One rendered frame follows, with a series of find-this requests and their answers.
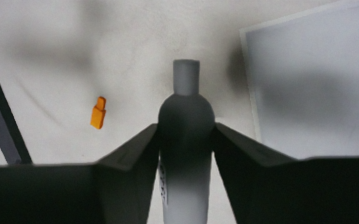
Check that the white digital weighing scale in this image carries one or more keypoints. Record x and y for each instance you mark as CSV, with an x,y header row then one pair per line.
x,y
303,79

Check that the grey gas cylinder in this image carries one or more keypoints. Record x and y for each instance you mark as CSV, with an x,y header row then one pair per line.
x,y
186,124

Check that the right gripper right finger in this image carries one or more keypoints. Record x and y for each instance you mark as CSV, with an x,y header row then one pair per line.
x,y
266,186

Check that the small orange stepped block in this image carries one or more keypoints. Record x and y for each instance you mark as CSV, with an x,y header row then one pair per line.
x,y
98,114

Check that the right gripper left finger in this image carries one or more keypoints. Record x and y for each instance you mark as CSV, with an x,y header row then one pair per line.
x,y
117,191

